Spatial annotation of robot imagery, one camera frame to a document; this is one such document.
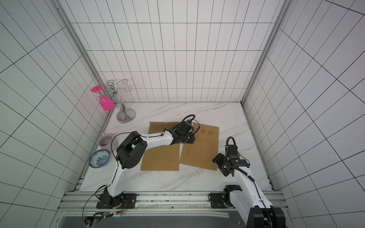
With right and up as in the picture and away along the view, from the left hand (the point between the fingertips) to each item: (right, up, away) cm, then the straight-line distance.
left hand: (192, 141), depth 95 cm
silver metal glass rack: (-53, +18, +14) cm, 57 cm away
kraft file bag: (-20, -9, -7) cm, 23 cm away
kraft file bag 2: (+7, -7, -5) cm, 11 cm away
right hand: (+14, -10, -9) cm, 19 cm away
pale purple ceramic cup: (-60, 0, -1) cm, 60 cm away
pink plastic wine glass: (-61, +27, +3) cm, 67 cm away
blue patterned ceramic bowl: (-60, -10, -8) cm, 61 cm away
